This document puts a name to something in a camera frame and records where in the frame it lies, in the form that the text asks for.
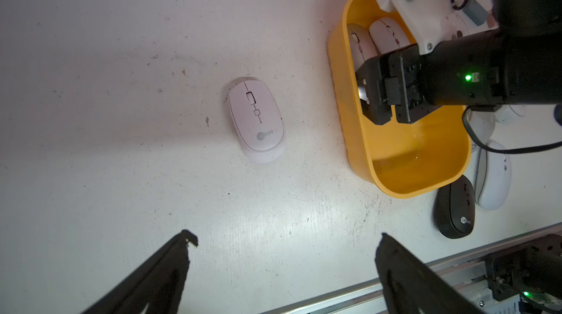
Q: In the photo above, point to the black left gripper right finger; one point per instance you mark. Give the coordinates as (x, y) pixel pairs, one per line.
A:
(409, 286)

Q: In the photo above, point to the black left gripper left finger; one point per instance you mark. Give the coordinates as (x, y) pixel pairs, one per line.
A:
(157, 285)

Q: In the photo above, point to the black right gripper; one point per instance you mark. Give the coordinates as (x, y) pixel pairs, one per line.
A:
(389, 87)

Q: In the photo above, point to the white grey mouse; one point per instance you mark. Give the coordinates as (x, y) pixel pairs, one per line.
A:
(361, 44)

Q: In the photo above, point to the yellow storage tray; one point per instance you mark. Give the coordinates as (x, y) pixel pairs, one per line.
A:
(402, 160)

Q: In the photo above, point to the black computer mouse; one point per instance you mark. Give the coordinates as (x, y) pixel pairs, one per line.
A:
(454, 210)

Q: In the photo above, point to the white slim mouse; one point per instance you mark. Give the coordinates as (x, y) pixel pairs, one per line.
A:
(493, 178)

